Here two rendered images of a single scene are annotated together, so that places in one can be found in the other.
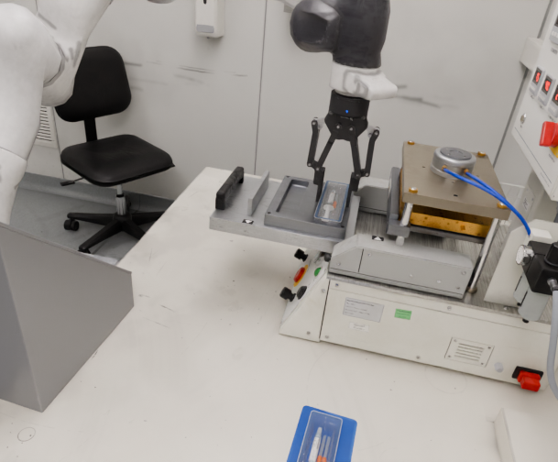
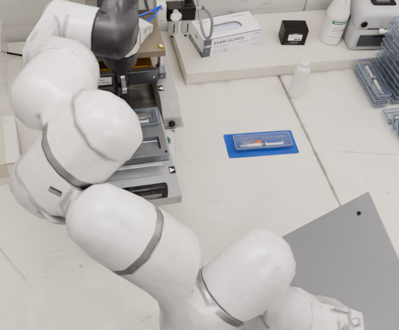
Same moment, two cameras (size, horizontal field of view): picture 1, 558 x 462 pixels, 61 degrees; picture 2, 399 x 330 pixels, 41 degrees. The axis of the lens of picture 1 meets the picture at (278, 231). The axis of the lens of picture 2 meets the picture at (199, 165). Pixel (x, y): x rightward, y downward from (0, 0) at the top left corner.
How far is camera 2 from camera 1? 154 cm
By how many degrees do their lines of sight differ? 82
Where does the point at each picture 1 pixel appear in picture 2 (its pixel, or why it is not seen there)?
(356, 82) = (145, 31)
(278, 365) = (209, 178)
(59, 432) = not seen: hidden behind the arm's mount
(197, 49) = not seen: outside the picture
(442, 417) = (196, 103)
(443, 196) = (156, 34)
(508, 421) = (194, 73)
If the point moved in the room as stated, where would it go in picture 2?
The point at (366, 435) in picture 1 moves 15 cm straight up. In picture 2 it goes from (229, 129) to (236, 96)
